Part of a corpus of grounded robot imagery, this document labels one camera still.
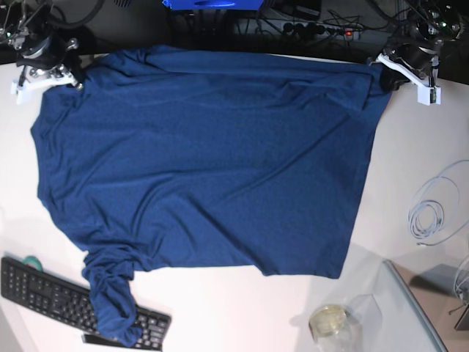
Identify blue t-shirt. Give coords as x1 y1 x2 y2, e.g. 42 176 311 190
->
31 45 390 346

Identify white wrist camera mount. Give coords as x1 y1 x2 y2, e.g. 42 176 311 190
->
375 54 442 106
10 65 83 105

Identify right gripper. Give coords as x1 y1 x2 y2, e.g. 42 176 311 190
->
16 36 85 87

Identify green tape roll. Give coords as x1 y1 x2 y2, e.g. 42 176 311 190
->
22 256 43 271

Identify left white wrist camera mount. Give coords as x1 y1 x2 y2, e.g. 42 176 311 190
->
375 54 442 106

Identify black keyboard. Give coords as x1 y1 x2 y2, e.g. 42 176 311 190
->
1 257 171 351

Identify blue box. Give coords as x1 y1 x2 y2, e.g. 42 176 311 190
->
162 0 264 11

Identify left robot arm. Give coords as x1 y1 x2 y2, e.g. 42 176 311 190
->
367 1 465 96

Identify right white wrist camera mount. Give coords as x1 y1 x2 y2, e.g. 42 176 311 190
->
10 65 83 105

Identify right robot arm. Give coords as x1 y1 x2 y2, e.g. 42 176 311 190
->
1 1 104 94

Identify clear glass jar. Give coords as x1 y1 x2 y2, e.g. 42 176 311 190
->
309 294 383 351

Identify black power strip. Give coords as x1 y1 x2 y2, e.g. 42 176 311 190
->
282 22 361 41

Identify coiled white cable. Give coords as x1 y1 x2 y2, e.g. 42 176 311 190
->
407 158 469 246

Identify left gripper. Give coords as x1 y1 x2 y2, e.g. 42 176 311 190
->
379 40 443 92

